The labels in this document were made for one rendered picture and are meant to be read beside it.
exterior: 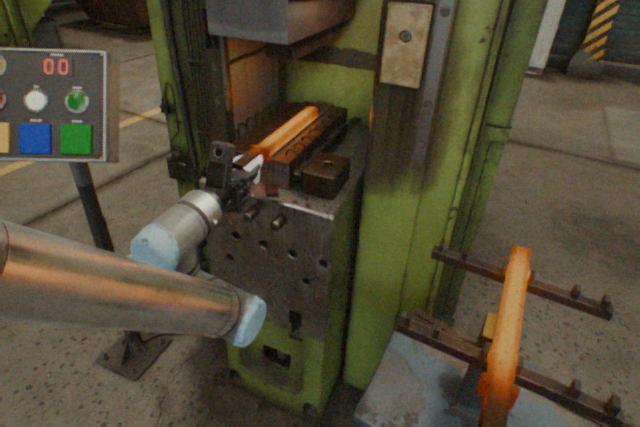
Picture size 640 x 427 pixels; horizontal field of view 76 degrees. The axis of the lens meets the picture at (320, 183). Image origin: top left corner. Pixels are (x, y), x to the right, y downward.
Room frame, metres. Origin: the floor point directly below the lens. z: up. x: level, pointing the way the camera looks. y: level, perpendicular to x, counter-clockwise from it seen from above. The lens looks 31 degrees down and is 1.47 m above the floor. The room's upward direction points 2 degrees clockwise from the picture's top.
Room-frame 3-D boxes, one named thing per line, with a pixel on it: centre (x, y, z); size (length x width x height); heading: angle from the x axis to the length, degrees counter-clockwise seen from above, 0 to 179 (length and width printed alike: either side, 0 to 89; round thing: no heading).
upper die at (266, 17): (1.10, 0.09, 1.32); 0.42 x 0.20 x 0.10; 158
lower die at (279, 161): (1.10, 0.09, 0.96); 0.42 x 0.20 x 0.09; 158
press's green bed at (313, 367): (1.09, 0.04, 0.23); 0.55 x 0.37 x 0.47; 158
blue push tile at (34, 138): (0.92, 0.72, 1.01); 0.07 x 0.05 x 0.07; 93
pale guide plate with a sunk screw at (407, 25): (0.91, -0.17, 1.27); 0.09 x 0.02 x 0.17; 68
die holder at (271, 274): (1.09, 0.04, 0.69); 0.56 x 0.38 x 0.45; 158
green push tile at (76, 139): (0.92, 0.62, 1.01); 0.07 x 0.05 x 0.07; 93
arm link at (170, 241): (0.59, 0.27, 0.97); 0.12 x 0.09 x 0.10; 158
